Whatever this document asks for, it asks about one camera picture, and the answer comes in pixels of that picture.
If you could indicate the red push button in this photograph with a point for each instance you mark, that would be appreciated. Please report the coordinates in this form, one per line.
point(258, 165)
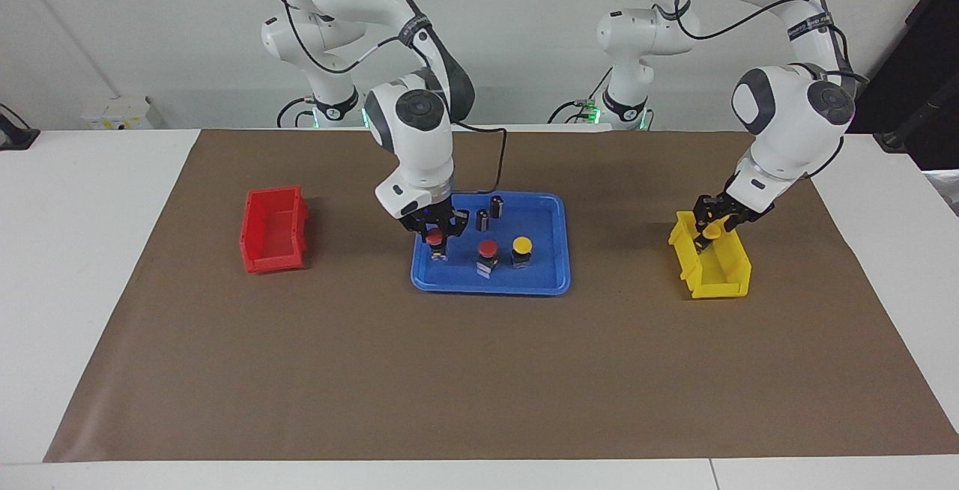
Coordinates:
point(488, 249)
point(434, 237)

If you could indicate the black cylindrical capacitor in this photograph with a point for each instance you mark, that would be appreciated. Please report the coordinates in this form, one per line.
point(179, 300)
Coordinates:
point(482, 220)
point(497, 207)

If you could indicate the blue plastic tray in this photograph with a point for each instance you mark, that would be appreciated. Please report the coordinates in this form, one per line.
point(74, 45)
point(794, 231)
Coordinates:
point(539, 280)

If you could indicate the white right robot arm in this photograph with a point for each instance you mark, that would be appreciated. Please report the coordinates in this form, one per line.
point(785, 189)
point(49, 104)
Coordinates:
point(419, 145)

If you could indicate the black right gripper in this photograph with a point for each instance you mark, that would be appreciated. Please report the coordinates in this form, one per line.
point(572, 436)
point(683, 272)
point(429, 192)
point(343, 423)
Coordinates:
point(431, 218)

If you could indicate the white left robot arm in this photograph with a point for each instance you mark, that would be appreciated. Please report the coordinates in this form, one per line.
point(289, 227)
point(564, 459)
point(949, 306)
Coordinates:
point(787, 123)

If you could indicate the black equipment stand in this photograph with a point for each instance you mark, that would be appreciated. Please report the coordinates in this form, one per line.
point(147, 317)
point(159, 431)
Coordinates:
point(914, 63)

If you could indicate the yellow plastic bin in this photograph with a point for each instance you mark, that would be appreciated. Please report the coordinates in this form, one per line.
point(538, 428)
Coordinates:
point(723, 280)

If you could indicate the red plastic bin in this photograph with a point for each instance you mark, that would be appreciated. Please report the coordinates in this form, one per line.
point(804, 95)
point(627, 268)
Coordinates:
point(273, 246)

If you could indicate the brown table mat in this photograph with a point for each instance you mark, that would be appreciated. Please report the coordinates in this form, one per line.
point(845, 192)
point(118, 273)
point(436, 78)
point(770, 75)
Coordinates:
point(479, 370)

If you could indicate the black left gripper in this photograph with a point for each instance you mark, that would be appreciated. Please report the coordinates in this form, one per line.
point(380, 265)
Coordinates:
point(730, 209)

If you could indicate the black clamp mount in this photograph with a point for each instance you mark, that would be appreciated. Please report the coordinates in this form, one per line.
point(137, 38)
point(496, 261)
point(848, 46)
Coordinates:
point(15, 134)

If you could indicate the yellow push button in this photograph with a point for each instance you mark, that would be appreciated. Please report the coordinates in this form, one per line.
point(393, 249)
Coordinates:
point(714, 230)
point(522, 244)

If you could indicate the grey metal object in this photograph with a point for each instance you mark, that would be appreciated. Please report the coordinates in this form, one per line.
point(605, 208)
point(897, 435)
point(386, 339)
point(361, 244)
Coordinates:
point(945, 190)

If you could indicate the white power strip box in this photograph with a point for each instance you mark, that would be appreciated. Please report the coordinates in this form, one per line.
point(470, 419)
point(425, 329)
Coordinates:
point(116, 112)

